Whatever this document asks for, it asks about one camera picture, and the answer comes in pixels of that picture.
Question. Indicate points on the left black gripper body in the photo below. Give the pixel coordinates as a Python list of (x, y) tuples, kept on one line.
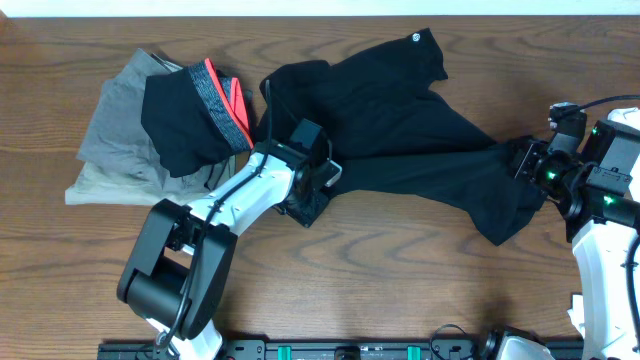
[(310, 204)]

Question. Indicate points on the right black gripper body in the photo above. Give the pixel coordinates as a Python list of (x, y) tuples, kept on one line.
[(537, 166)]

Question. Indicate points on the black t-shirt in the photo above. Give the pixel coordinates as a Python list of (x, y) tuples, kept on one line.
[(391, 133)]

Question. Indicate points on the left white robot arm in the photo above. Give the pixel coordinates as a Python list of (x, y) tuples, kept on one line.
[(176, 273)]

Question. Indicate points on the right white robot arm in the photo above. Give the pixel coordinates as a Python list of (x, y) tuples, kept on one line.
[(588, 175)]

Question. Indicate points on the white garment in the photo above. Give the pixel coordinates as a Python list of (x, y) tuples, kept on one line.
[(622, 114)]

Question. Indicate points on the black shorts red waistband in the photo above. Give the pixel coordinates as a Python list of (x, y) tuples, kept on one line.
[(195, 117)]

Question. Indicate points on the grey folded shorts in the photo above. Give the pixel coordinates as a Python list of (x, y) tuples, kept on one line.
[(121, 165)]

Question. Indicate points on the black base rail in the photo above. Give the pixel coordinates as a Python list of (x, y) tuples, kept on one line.
[(260, 350)]

